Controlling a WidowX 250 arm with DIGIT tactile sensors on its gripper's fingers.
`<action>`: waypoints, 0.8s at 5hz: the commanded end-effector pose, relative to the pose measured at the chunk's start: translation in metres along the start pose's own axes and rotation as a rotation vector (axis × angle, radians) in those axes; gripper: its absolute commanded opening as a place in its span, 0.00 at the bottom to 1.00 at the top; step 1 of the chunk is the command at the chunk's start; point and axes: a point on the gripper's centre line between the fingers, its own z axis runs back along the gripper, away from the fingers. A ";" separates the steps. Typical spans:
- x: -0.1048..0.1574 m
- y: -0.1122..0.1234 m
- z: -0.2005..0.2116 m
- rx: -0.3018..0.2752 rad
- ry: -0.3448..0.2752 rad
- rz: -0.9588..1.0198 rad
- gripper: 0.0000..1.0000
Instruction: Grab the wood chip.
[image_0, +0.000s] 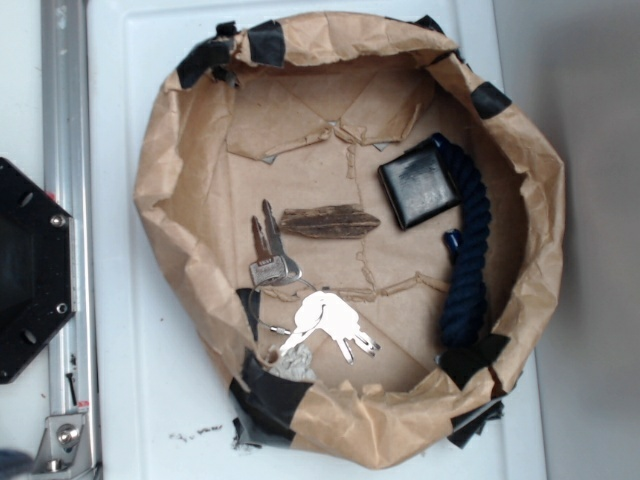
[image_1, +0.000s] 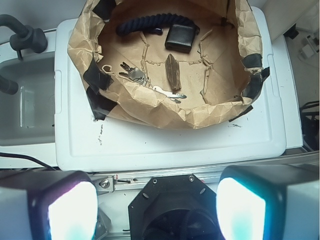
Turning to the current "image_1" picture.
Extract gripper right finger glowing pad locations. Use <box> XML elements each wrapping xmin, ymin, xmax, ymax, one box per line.
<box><xmin>216</xmin><ymin>164</ymin><xmax>320</xmax><ymax>240</ymax></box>

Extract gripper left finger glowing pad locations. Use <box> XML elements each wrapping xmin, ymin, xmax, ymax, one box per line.
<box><xmin>0</xmin><ymin>170</ymin><xmax>98</xmax><ymax>240</ymax></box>

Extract brown wood chip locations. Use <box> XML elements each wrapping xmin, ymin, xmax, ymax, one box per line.
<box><xmin>165</xmin><ymin>53</ymin><xmax>182</xmax><ymax>91</ymax></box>

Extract white plastic bin lid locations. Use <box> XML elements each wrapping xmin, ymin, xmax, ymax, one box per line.
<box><xmin>54</xmin><ymin>7</ymin><xmax>287</xmax><ymax>172</ymax></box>

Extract clear plastic bin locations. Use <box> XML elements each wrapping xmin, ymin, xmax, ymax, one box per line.
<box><xmin>0</xmin><ymin>52</ymin><xmax>55</xmax><ymax>147</ymax></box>

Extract silver key bunch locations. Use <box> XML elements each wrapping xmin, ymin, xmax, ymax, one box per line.
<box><xmin>119</xmin><ymin>62</ymin><xmax>187</xmax><ymax>104</ymax></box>

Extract white connector parts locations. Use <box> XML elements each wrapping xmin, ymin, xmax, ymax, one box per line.
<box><xmin>299</xmin><ymin>35</ymin><xmax>320</xmax><ymax>60</ymax></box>

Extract crumpled brown paper bag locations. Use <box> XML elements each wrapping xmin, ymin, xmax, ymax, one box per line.
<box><xmin>67</xmin><ymin>0</ymin><xmax>270</xmax><ymax>130</ymax></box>

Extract black leather wallet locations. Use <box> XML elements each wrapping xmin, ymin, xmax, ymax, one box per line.
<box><xmin>164</xmin><ymin>24</ymin><xmax>200</xmax><ymax>54</ymax></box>

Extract aluminium frame rail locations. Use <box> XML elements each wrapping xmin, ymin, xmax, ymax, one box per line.
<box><xmin>89</xmin><ymin>151</ymin><xmax>320</xmax><ymax>195</ymax></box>

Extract black cable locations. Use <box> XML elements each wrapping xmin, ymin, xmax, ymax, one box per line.
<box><xmin>0</xmin><ymin>152</ymin><xmax>62</xmax><ymax>172</ymax></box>

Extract black octagonal mount plate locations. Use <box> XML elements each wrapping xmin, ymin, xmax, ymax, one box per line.
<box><xmin>128</xmin><ymin>174</ymin><xmax>224</xmax><ymax>240</ymax></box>

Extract dark blue rope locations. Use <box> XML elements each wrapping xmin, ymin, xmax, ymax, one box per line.
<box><xmin>115</xmin><ymin>13</ymin><xmax>193</xmax><ymax>38</ymax></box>

